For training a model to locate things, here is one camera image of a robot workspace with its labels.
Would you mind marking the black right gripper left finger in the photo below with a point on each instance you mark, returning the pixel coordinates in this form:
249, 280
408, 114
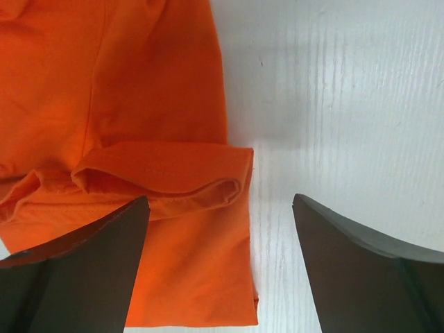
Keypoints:
80, 282

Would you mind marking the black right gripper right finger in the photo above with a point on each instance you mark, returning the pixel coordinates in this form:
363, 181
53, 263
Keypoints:
363, 280

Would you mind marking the orange t shirt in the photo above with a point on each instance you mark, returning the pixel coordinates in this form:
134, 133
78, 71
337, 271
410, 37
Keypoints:
106, 101

